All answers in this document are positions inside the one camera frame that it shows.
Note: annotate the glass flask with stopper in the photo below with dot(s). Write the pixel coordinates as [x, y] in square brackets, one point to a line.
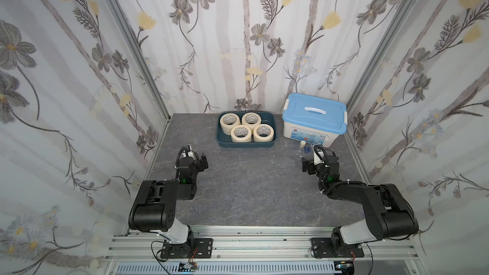
[302, 150]

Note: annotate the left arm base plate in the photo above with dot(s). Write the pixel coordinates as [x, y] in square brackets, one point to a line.
[196, 248]

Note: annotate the small circuit board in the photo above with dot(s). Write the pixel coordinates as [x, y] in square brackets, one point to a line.
[187, 267]

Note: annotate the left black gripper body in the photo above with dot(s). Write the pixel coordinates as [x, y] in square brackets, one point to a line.
[199, 160]

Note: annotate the glass cylinder with blue base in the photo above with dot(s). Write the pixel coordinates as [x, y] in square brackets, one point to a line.
[308, 155]

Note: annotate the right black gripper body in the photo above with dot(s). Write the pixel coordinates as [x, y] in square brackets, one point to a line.
[312, 164]

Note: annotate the cream tape roll one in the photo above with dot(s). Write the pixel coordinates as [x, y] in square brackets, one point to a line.
[228, 121]

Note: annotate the cream tape roll four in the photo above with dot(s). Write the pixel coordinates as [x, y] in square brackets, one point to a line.
[263, 133]

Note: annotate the teal plastic storage tray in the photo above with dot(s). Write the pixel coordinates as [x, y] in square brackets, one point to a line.
[225, 141]

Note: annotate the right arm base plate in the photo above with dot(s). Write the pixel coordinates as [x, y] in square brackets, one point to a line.
[327, 248]

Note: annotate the cream tape roll two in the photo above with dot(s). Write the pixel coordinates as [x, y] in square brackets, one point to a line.
[251, 120]

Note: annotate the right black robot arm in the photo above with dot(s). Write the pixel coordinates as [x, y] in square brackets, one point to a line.
[387, 215]

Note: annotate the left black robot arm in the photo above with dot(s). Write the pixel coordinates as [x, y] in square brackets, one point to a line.
[154, 210]

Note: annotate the cream tape roll three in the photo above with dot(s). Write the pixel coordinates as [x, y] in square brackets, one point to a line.
[241, 134]

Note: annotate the white box with blue lid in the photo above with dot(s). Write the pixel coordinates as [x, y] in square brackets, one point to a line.
[312, 119]

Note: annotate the aluminium rail frame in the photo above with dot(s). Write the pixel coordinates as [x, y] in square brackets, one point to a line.
[261, 250]

